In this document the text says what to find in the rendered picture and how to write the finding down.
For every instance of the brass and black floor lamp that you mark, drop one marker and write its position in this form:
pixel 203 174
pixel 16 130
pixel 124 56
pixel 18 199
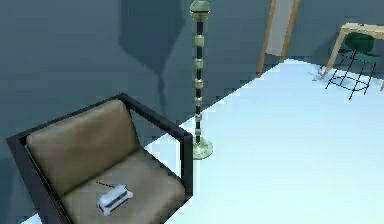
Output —
pixel 199 83

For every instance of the brown cushioned black armchair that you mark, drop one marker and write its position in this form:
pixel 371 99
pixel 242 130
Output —
pixel 83 146

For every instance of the wooden framed room door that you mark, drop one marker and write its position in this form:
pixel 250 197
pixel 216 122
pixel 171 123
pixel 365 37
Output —
pixel 279 30

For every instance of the light wooden table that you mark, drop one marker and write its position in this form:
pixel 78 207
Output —
pixel 353 29

